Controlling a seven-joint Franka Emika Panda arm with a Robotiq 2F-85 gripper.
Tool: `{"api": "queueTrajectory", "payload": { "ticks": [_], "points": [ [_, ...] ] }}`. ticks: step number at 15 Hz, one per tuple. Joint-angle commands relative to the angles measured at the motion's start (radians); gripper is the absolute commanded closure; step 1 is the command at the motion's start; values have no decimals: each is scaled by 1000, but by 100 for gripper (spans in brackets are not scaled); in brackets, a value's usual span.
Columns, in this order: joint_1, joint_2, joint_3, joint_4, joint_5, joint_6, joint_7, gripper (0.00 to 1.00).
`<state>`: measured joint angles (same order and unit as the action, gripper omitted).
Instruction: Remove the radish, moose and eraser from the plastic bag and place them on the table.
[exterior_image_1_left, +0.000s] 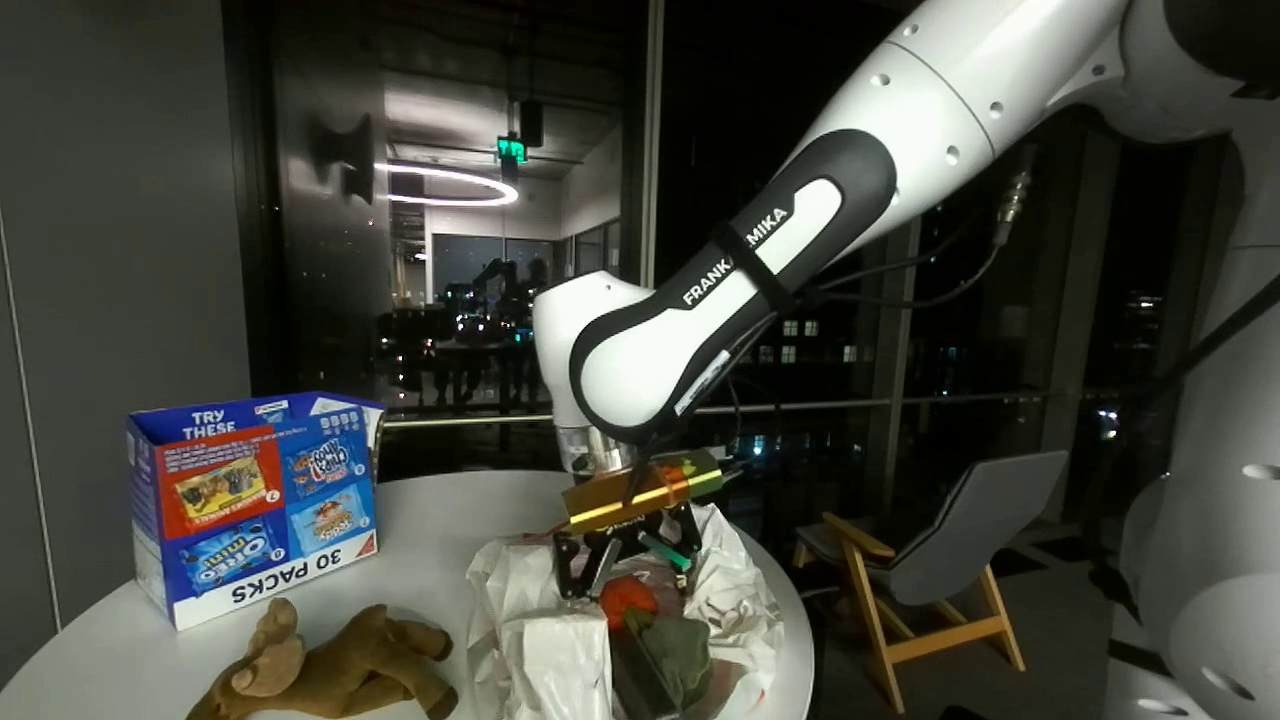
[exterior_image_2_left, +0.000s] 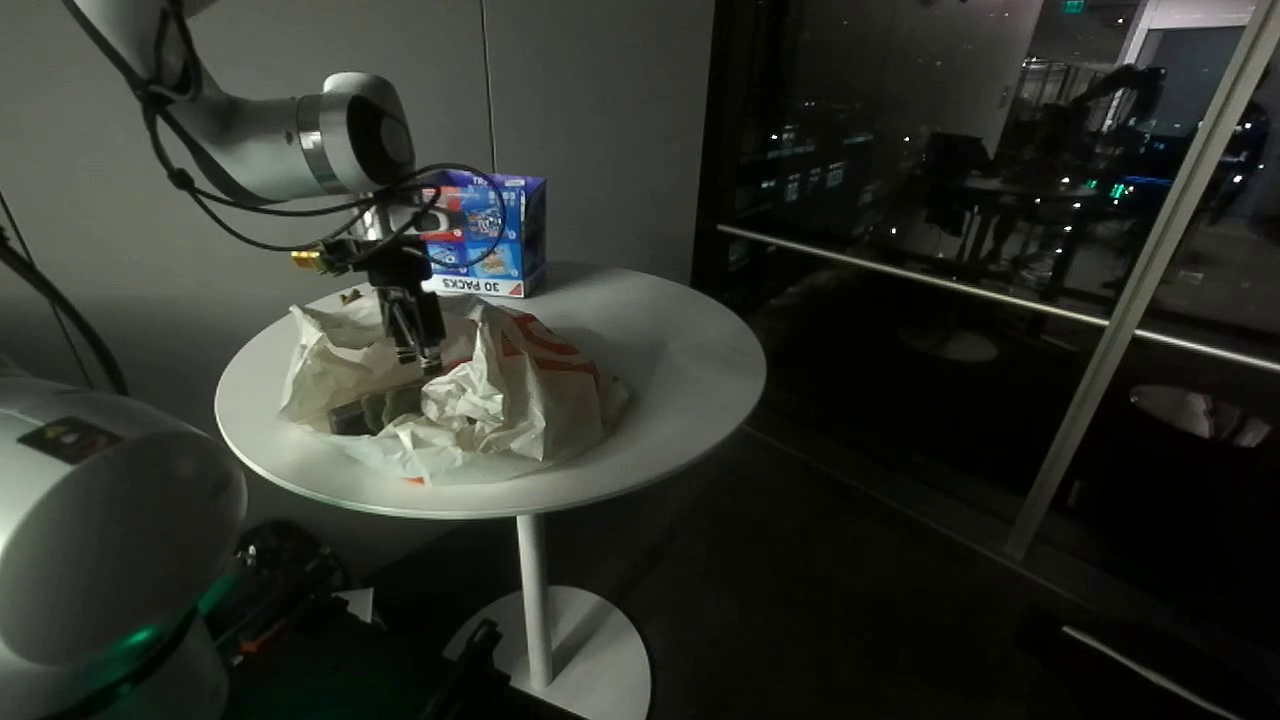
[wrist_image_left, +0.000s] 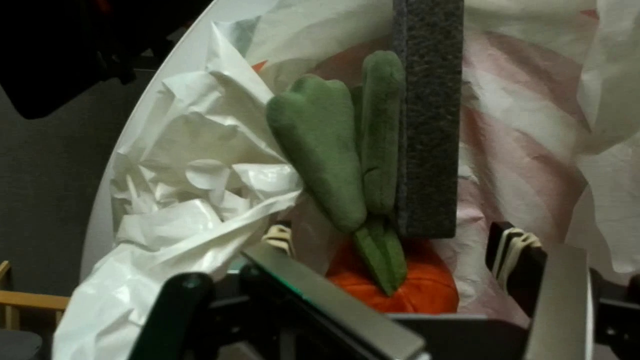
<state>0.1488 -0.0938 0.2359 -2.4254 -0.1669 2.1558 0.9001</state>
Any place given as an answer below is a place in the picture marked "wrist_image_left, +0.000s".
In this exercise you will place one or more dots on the grey foam eraser block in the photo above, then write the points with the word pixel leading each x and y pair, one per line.
pixel 429 36

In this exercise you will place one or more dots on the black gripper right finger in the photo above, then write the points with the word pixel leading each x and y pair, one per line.
pixel 550 285

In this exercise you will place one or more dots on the white orange plastic bag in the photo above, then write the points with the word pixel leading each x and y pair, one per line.
pixel 550 140

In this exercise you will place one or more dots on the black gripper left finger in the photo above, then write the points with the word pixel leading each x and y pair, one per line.
pixel 309 302

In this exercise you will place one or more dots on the wooden folding chair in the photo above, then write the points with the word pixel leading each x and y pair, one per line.
pixel 14 304

